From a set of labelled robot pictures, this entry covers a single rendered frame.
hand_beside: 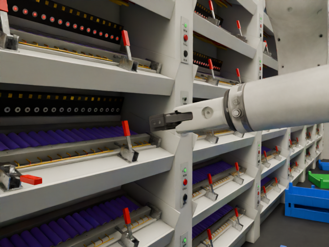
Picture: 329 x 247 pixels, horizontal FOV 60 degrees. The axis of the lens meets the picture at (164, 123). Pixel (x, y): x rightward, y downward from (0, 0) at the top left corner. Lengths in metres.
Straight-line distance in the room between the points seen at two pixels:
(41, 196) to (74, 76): 0.21
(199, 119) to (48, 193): 0.28
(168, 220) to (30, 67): 0.54
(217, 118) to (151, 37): 0.42
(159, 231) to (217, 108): 0.42
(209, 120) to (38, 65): 0.28
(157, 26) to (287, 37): 0.40
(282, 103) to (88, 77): 0.33
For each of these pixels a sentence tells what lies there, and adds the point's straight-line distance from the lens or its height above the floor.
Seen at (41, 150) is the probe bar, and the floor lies 0.56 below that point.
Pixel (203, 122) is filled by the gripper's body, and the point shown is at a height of 0.61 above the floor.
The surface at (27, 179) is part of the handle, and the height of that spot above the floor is 0.54.
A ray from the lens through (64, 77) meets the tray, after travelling 0.52.
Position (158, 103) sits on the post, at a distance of 0.79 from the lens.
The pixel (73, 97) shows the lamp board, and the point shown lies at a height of 0.66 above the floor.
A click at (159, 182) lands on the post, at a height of 0.43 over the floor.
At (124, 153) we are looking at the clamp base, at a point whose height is 0.54.
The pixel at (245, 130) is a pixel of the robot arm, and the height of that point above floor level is 0.60.
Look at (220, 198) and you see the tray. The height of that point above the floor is 0.31.
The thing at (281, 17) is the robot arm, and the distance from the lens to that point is 0.49.
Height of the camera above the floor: 0.63
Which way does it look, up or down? 3 degrees down
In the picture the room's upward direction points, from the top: straight up
